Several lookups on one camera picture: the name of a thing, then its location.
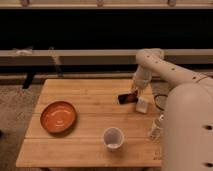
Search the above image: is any long wooden beam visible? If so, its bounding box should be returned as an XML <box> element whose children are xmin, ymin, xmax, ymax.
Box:
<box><xmin>0</xmin><ymin>49</ymin><xmax>213</xmax><ymax>66</ymax></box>

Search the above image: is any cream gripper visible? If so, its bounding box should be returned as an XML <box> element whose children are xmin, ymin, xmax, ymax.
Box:
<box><xmin>131</xmin><ymin>66</ymin><xmax>152</xmax><ymax>99</ymax></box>

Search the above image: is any black cable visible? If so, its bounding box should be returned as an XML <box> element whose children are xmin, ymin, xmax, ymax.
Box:
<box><xmin>153</xmin><ymin>93</ymin><xmax>168</xmax><ymax>113</ymax></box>

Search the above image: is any white plastic cup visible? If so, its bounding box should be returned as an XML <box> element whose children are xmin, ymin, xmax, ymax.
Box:
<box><xmin>103</xmin><ymin>127</ymin><xmax>124</xmax><ymax>151</ymax></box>

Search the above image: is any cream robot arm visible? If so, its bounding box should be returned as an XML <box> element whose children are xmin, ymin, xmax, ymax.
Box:
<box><xmin>133</xmin><ymin>48</ymin><xmax>213</xmax><ymax>171</ymax></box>

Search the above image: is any white sponge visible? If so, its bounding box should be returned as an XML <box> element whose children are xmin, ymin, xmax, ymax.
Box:
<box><xmin>136</xmin><ymin>98</ymin><xmax>149</xmax><ymax>113</ymax></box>

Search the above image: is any wooden table board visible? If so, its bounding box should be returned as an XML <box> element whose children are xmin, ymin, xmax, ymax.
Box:
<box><xmin>16</xmin><ymin>79</ymin><xmax>161</xmax><ymax>168</ymax></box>

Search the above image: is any orange bowl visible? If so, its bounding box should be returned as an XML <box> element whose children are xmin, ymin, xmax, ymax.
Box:
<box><xmin>40</xmin><ymin>101</ymin><xmax>77</xmax><ymax>134</ymax></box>

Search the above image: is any black sponge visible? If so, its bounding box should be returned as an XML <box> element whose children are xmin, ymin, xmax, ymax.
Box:
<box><xmin>118</xmin><ymin>94</ymin><xmax>128</xmax><ymax>104</ymax></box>

